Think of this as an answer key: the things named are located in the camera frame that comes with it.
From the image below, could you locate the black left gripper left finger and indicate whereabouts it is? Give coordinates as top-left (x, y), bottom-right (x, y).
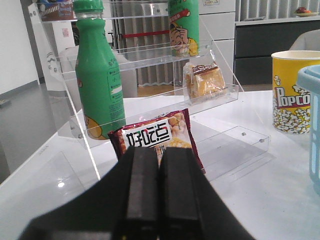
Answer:
top-left (19, 147), bottom-right (158, 240)

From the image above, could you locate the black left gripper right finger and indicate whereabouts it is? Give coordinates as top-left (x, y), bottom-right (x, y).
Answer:
top-left (159, 147), bottom-right (254, 240)

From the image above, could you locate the packaged yellow bread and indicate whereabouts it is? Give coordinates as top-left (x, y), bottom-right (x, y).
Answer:
top-left (182, 61), bottom-right (226, 101)

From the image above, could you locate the light blue plastic basket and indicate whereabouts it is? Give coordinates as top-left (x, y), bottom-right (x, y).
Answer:
top-left (296, 65), bottom-right (320, 194)

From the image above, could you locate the maroon cracker snack packet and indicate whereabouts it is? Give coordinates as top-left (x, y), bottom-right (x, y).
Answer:
top-left (108, 108), bottom-right (206, 173)

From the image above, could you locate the green plastic drink bottle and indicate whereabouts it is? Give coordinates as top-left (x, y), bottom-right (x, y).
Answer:
top-left (72, 0), bottom-right (126, 140)

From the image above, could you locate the clear acrylic display shelf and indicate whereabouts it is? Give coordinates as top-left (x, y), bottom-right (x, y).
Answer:
top-left (28, 3), bottom-right (269, 179)

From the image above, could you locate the yellow popcorn paper bucket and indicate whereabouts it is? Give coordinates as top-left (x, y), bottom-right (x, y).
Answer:
top-left (271, 50), bottom-right (320, 135)

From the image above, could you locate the brown snack box top shelf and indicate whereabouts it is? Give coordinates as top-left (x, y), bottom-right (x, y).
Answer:
top-left (36, 0), bottom-right (76, 22)

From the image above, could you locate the fruit plate on cabinet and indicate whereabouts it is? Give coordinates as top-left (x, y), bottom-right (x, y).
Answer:
top-left (294, 7), bottom-right (313, 17)

